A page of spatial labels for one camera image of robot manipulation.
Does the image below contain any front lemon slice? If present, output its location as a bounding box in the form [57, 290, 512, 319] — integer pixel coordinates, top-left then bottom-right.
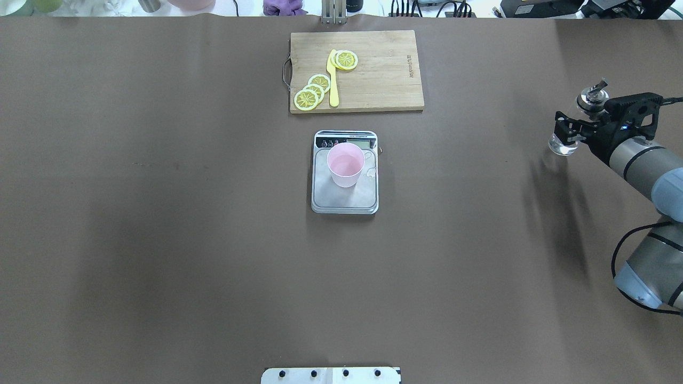
[292, 89, 318, 111]

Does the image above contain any silver kitchen scale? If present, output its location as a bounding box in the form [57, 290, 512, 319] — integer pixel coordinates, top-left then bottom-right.
[311, 130, 380, 215]

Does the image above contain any glass sauce bottle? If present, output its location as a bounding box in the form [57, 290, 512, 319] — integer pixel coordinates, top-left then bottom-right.
[548, 77, 609, 156]

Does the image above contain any wooden cutting board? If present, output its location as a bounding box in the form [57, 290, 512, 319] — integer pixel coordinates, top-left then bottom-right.
[289, 30, 425, 114]

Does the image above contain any aluminium frame post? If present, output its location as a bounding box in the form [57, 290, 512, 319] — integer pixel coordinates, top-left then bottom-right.
[321, 0, 348, 25]

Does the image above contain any pink plastic cup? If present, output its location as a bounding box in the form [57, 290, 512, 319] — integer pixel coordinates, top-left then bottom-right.
[327, 142, 366, 188]

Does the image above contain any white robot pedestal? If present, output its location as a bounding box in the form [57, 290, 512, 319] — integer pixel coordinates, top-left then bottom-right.
[260, 366, 402, 383]

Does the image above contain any lemon slice on knife tip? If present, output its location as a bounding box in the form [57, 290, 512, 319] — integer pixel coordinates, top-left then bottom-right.
[332, 50, 359, 70]

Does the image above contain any purple cloth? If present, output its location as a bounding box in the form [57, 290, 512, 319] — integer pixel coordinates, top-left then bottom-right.
[263, 0, 308, 17]

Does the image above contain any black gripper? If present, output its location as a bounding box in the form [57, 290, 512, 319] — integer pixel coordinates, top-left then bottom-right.
[554, 110, 641, 164]

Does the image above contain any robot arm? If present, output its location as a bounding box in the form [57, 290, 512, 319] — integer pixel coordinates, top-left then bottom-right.
[550, 102, 681, 316]

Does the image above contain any back lemon slice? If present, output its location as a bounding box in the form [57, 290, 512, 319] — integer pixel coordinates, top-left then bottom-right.
[308, 74, 331, 93]

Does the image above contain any middle lemon slice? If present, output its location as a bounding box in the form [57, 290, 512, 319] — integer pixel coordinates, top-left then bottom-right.
[303, 83, 326, 104]

